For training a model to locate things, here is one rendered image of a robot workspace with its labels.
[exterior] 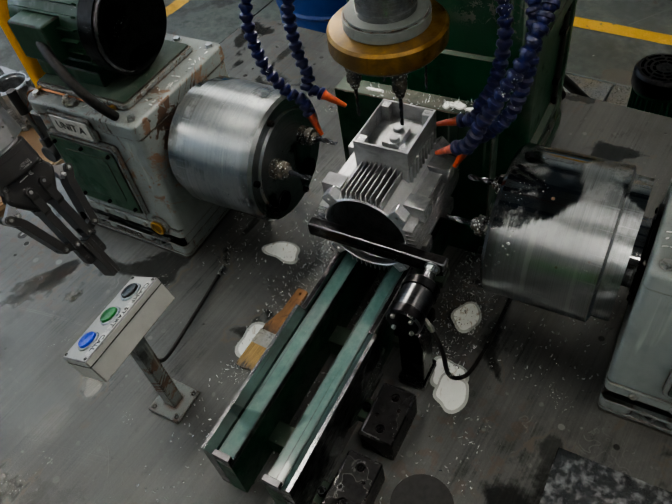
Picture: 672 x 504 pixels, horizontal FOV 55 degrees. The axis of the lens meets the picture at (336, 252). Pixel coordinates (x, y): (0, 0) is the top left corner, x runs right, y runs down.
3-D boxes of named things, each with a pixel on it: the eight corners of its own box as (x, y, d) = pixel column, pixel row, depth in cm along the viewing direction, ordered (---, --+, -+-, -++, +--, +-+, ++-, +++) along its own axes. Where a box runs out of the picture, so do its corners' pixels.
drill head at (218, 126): (207, 133, 151) (173, 38, 132) (344, 169, 136) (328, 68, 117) (141, 204, 137) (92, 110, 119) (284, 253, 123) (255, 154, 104)
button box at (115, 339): (151, 295, 109) (132, 274, 106) (176, 297, 104) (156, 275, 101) (83, 377, 100) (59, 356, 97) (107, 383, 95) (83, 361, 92)
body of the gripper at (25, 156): (-16, 169, 82) (36, 222, 87) (31, 128, 86) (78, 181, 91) (-38, 173, 87) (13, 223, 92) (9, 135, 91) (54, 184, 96)
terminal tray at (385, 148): (384, 130, 118) (381, 98, 113) (438, 142, 114) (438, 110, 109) (355, 172, 112) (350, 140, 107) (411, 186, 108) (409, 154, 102)
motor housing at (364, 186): (371, 184, 131) (362, 109, 117) (459, 208, 124) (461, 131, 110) (325, 253, 121) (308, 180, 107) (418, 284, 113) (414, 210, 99)
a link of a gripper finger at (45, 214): (32, 185, 88) (24, 191, 87) (86, 244, 94) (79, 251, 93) (20, 187, 91) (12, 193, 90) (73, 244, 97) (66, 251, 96)
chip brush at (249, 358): (293, 287, 132) (293, 284, 131) (314, 295, 130) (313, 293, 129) (235, 365, 122) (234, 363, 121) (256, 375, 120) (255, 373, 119)
